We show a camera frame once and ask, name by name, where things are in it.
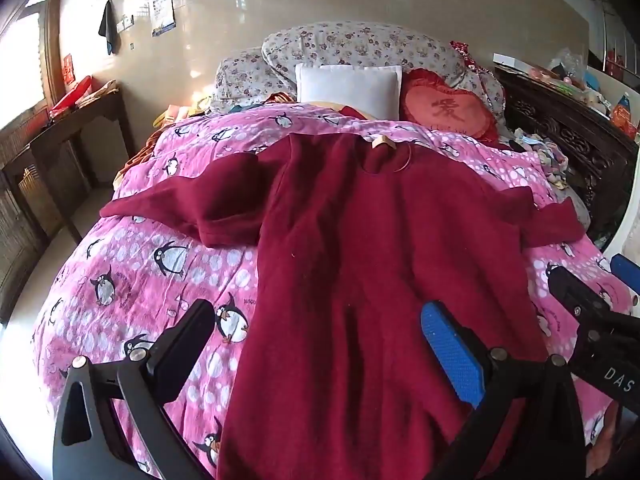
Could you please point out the blue and orange packet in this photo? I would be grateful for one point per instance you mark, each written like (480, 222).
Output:
(624, 115)

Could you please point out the pink penguin blanket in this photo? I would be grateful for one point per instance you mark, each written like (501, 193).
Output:
(150, 240)

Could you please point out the pile of small clothes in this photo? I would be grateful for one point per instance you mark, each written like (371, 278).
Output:
(545, 157)

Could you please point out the wall calendar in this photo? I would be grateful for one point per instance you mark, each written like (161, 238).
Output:
(161, 0)

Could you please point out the white pillow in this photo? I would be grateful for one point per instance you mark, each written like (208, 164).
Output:
(347, 87)

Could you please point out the red box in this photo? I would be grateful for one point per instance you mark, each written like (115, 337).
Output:
(70, 96)

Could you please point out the yellow and orange clothes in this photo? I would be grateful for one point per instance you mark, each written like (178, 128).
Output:
(165, 117)

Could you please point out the floral pillow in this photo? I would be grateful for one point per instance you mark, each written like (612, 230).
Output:
(245, 80)

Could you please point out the carved dark wooden cabinet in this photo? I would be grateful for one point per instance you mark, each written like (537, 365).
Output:
(575, 135)

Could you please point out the beige cloth bag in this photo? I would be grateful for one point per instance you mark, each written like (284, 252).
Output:
(100, 92)

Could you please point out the white plastic bag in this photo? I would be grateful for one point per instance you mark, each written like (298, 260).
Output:
(567, 65)

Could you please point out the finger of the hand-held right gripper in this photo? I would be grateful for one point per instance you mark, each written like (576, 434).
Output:
(575, 290)
(626, 270)

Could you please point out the red window sticker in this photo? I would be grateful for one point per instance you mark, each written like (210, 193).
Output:
(69, 67)

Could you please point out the red heart cushion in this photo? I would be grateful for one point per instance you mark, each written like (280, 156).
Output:
(442, 107)

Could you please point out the floral folded quilt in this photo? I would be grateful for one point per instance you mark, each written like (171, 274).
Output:
(360, 42)

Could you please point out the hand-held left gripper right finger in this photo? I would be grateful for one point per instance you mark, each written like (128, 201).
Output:
(450, 350)

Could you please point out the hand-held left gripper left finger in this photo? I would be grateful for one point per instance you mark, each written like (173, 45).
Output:
(181, 354)

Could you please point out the dark hanging cloth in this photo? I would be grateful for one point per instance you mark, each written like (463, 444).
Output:
(109, 27)

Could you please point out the dark red sweater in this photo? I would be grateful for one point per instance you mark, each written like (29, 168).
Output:
(350, 260)

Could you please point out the white metal rack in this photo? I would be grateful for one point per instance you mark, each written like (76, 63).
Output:
(617, 35)

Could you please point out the dark wooden side table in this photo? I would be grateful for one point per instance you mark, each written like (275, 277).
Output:
(60, 130)

